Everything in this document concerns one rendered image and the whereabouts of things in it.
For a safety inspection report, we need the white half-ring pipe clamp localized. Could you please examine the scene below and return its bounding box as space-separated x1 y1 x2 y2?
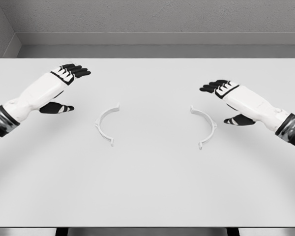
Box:
94 102 120 148
190 105 217 150

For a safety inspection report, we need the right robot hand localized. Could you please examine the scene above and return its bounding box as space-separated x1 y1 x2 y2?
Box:
199 79 273 126

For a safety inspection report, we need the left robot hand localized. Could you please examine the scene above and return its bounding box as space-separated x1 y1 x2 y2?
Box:
24 63 92 115

